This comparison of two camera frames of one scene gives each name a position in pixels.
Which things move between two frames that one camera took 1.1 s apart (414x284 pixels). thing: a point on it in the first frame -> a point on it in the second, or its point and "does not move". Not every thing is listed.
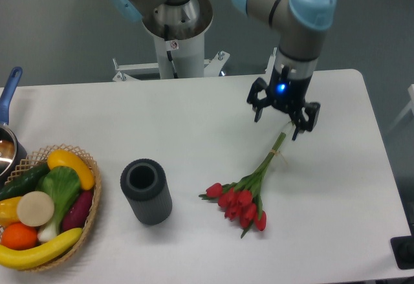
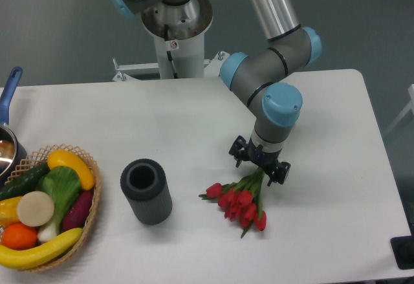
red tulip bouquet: [240, 199] does not move
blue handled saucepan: [12, 153] does not move
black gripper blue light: [287, 93] -> [243, 151]
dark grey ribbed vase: [144, 181] does not move
